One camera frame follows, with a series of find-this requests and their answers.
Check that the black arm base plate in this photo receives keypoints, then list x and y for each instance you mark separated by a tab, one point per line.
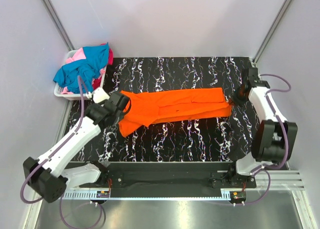
214	179

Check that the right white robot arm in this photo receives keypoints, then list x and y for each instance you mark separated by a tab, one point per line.
274	140

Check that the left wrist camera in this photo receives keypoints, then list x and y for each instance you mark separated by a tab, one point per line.
98	95

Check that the aluminium front rail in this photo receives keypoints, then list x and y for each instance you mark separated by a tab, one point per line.
289	180

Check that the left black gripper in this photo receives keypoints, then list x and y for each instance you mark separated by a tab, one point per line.
102	104

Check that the light pink t shirt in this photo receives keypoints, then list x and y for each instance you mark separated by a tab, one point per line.
79	55

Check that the blue t shirt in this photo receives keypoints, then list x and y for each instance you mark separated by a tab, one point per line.
88	68

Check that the white slotted cable duct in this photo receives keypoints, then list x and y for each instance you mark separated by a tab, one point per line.
119	194

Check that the white plastic laundry basket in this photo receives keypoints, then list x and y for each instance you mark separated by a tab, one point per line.
71	97

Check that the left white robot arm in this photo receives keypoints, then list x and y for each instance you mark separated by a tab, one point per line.
48	176

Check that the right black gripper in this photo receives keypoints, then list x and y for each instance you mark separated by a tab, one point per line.
236	101

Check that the orange t shirt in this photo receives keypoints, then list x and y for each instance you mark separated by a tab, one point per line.
148	108

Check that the black marble pattern mat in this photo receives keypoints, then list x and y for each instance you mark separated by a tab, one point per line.
201	140

